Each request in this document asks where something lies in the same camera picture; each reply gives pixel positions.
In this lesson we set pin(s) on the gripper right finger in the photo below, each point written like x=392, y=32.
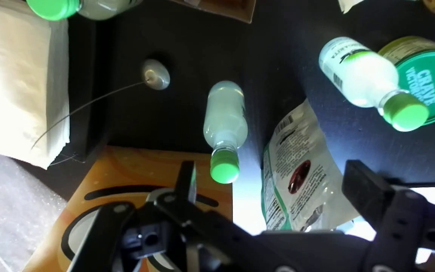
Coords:
x=398, y=219

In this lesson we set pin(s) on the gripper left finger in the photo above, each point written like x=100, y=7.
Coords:
x=210, y=226

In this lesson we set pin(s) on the orange cardboard drink package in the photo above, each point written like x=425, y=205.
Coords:
x=127, y=173

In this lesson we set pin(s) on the clear bottle with green cap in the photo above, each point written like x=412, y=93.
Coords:
x=96, y=6
x=364, y=75
x=225, y=117

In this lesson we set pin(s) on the clear printed snack bag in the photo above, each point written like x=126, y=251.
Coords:
x=300, y=158

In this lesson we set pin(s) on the round tin with green lid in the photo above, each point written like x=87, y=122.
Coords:
x=434, y=77

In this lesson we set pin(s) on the silver oval metal disc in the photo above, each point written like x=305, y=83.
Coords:
x=156, y=74

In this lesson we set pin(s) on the grey foam sheet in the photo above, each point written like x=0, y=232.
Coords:
x=10, y=211

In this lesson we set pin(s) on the brown cardboard box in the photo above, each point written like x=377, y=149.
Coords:
x=225, y=7

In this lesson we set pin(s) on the white paper scrap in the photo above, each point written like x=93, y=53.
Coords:
x=347, y=4

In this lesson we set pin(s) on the stack of white napkins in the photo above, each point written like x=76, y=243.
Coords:
x=17, y=83

